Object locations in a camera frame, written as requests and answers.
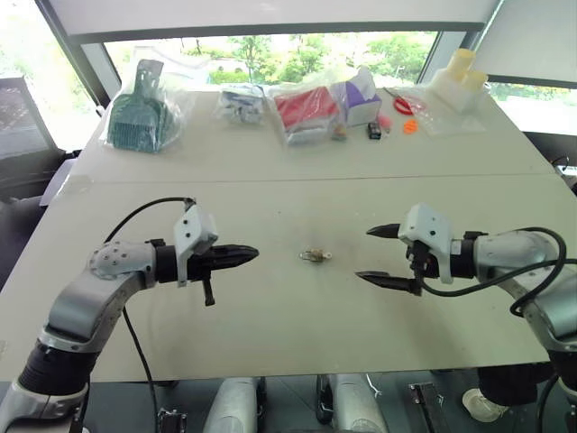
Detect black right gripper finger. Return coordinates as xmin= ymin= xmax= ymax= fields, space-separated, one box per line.
xmin=365 ymin=223 xmax=401 ymax=241
xmin=353 ymin=270 xmax=416 ymax=297

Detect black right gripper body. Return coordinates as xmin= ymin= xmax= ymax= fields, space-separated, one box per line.
xmin=405 ymin=239 xmax=443 ymax=297

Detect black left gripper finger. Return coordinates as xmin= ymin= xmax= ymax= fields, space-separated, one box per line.
xmin=224 ymin=243 xmax=261 ymax=260
xmin=224 ymin=256 xmax=259 ymax=273

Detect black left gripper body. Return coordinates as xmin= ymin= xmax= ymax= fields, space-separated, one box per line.
xmin=184 ymin=244 xmax=227 ymax=309

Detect silver rounded robot leg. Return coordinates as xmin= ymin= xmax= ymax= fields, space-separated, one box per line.
xmin=201 ymin=375 xmax=261 ymax=433
xmin=323 ymin=373 xmax=389 ymax=433

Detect clear plastic bag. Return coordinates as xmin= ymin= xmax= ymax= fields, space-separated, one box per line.
xmin=395 ymin=83 xmax=488 ymax=137

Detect purple and white tissue box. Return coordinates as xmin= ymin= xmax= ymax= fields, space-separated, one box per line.
xmin=332 ymin=66 xmax=385 ymax=128

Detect plastic bag with blue-white items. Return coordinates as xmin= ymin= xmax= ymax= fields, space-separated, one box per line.
xmin=215 ymin=84 xmax=268 ymax=128

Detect red box in plastic bag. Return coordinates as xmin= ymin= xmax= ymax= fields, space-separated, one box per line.
xmin=270 ymin=84 xmax=343 ymax=147

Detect black trouser leg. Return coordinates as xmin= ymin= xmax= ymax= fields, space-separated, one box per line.
xmin=476 ymin=364 xmax=556 ymax=408

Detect white shoe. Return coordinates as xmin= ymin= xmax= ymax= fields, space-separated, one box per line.
xmin=461 ymin=386 xmax=511 ymax=424

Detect green dustpan in plastic bag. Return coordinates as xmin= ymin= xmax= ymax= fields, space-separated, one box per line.
xmin=99 ymin=58 xmax=187 ymax=155

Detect dark chair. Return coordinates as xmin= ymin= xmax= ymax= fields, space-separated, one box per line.
xmin=521 ymin=129 xmax=577 ymax=196

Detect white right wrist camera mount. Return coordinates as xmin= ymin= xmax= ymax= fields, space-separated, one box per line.
xmin=397 ymin=203 xmax=454 ymax=285

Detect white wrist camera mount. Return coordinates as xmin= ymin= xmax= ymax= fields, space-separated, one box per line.
xmin=397 ymin=203 xmax=454 ymax=285
xmin=172 ymin=204 xmax=220 ymax=289

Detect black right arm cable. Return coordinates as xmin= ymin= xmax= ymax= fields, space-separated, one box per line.
xmin=420 ymin=226 xmax=577 ymax=318

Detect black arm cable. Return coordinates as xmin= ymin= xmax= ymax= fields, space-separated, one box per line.
xmin=420 ymin=226 xmax=577 ymax=318
xmin=104 ymin=196 xmax=197 ymax=433

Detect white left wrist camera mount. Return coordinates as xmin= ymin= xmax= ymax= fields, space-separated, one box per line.
xmin=172 ymin=204 xmax=220 ymax=289

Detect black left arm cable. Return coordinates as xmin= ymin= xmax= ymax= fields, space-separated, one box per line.
xmin=104 ymin=196 xmax=197 ymax=433

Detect red handled scissors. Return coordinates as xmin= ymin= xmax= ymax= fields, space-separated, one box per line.
xmin=384 ymin=87 xmax=427 ymax=115

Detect black metal bracket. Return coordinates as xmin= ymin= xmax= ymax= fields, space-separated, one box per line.
xmin=157 ymin=407 xmax=188 ymax=433
xmin=408 ymin=382 xmax=446 ymax=433

